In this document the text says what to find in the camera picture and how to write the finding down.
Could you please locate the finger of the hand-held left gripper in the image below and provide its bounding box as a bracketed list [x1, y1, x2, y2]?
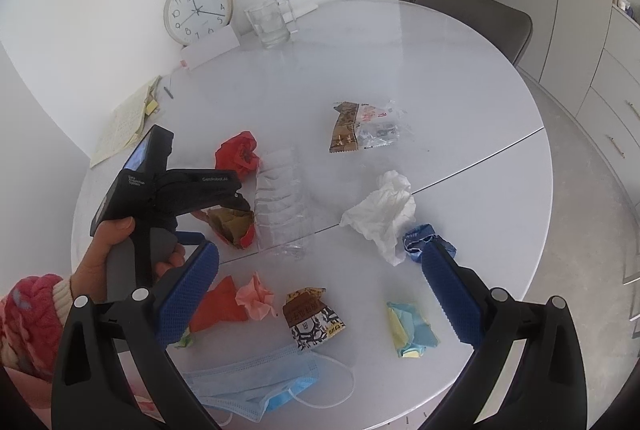
[197, 191, 252, 217]

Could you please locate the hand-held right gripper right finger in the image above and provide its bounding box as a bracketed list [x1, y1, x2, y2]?
[420, 240, 588, 430]

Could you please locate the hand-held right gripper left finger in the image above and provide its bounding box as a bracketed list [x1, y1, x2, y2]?
[50, 241, 221, 430]

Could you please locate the orange paper sheet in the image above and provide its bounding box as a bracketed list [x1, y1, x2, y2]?
[188, 275, 251, 334]

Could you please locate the blue face mask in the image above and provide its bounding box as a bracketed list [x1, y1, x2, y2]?
[179, 342, 357, 417]

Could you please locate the person's left forearm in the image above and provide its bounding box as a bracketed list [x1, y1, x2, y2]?
[0, 274, 76, 383]

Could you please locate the person's left hand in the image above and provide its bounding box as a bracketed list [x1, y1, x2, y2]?
[71, 217, 187, 306]

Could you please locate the clear plastic tray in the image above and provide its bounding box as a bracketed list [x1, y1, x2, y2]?
[252, 147, 309, 261]

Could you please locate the red crumpled paper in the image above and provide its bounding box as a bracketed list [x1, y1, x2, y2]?
[215, 132, 261, 181]

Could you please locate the yellow and blue crumpled paper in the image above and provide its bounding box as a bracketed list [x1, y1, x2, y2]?
[386, 301, 440, 359]

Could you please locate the cream paper notebook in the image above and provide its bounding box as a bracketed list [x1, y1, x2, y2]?
[90, 76, 162, 169]

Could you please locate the pink crumpled paper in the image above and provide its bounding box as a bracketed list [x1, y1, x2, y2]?
[235, 272, 277, 322]

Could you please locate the white crumpled tissue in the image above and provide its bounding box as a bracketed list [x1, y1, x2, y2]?
[340, 170, 417, 266]

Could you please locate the brown patterned snack wrapper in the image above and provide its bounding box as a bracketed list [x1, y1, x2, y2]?
[282, 287, 347, 352]

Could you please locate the brown printed flat wrapper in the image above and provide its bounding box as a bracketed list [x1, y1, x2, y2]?
[329, 100, 372, 154]

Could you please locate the white flat box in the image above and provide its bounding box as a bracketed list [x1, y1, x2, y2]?
[180, 26, 240, 71]

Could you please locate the clear plastic wrapper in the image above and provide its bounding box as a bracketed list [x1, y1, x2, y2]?
[354, 101, 417, 152]

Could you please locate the clear glass cup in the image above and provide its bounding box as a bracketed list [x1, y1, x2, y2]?
[244, 0, 293, 50]
[272, 0, 301, 34]

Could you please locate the beige drawer unit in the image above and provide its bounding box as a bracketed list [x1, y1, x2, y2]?
[575, 4, 640, 313]

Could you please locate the grey chair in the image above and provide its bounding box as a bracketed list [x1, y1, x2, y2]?
[413, 0, 534, 66]

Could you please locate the beige round wall clock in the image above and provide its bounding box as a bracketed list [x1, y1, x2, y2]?
[163, 0, 234, 47]

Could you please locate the beige wall cabinet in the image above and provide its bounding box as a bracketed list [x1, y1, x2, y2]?
[400, 0, 617, 97]

